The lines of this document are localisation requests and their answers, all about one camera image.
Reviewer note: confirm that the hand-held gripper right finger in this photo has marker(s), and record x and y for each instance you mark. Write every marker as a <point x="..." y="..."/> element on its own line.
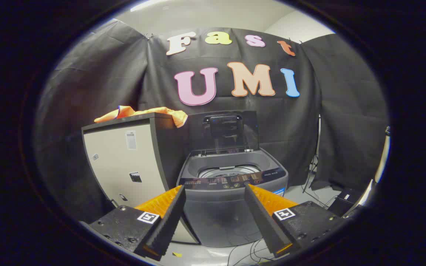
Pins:
<point x="263" y="221"/>

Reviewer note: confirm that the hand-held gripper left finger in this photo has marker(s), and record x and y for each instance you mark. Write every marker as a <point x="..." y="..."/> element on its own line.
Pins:
<point x="168" y="221"/>

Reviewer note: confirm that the grey washing machine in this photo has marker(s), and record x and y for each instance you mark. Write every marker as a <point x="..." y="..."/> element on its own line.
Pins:
<point x="216" y="218"/>

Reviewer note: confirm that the orange clothes garment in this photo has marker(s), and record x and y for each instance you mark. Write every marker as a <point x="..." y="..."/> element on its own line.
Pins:
<point x="176" y="114"/>

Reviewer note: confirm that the yellow floor tape piece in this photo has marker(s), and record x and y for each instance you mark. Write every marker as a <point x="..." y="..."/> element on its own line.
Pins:
<point x="177" y="254"/>

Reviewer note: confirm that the grey cabinet with dark top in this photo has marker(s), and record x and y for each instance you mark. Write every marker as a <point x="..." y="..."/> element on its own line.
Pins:
<point x="113" y="162"/>

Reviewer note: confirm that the black box with white label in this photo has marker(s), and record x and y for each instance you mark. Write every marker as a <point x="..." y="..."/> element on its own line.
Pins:
<point x="342" y="203"/>

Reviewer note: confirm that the black backdrop cloth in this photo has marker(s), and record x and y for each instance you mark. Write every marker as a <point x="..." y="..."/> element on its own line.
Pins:
<point x="124" y="81"/>

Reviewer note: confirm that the white frame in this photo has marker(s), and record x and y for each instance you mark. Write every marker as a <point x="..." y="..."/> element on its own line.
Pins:
<point x="381" y="162"/>

